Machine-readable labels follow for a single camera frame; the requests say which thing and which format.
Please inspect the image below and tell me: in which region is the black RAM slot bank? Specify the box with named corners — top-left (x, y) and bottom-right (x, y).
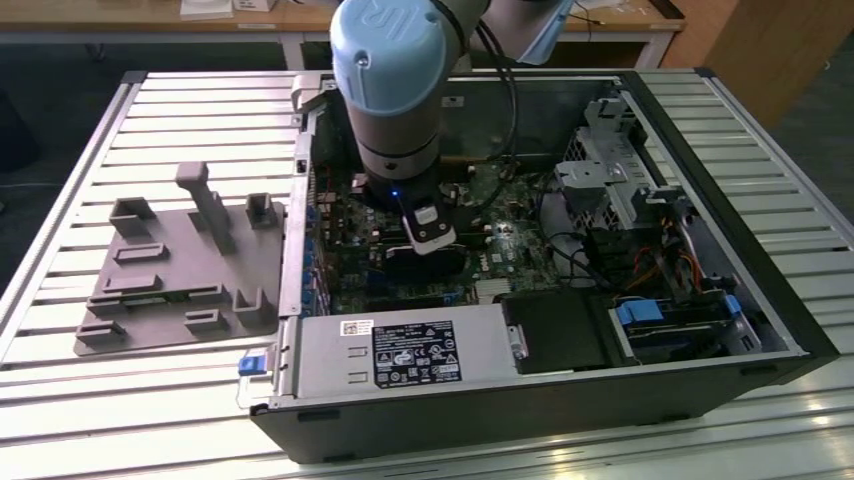
top-left (372, 225), bottom-right (495, 249)

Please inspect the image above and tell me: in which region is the black graphics card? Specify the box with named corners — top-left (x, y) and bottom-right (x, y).
top-left (383, 242), bottom-right (468, 280)

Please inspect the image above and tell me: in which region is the green motherboard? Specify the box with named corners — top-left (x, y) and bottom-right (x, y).
top-left (309, 149), bottom-right (568, 316)

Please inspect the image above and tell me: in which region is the grey metal drive cage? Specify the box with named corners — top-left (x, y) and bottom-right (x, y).
top-left (552, 97), bottom-right (695, 231)

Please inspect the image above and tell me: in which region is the grey parts rack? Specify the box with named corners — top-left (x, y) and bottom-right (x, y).
top-left (72, 162), bottom-right (288, 357)

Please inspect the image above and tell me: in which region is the grey power supply unit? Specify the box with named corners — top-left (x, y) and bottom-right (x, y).
top-left (292, 307), bottom-right (522, 401)

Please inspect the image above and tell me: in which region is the black plastic shroud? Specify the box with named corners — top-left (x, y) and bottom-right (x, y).
top-left (499, 289), bottom-right (635, 374)

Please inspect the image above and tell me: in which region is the hard disk in blue carrier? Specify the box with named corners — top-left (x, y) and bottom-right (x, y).
top-left (616, 297), bottom-right (746, 351)

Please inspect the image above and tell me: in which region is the white box on desk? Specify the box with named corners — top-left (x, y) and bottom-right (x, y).
top-left (179, 0), bottom-right (235, 21)

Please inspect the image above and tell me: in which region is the black open PC case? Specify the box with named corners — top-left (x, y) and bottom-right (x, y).
top-left (249, 69), bottom-right (842, 464)

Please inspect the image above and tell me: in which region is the wooden desk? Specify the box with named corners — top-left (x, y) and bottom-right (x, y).
top-left (0, 0), bottom-right (688, 71)

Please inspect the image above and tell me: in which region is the wooden cabinet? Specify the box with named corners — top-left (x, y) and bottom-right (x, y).
top-left (666, 0), bottom-right (854, 131)

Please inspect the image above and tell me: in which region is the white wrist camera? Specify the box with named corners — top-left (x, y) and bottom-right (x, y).
top-left (399, 198), bottom-right (459, 256)

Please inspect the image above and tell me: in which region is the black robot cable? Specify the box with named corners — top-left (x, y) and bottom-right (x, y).
top-left (425, 0), bottom-right (523, 221)

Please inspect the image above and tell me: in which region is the black cable in case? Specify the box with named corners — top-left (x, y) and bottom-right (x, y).
top-left (546, 232), bottom-right (619, 291)

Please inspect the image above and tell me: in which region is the coloured wire bundle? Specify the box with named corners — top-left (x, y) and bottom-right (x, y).
top-left (623, 244), bottom-right (706, 301)

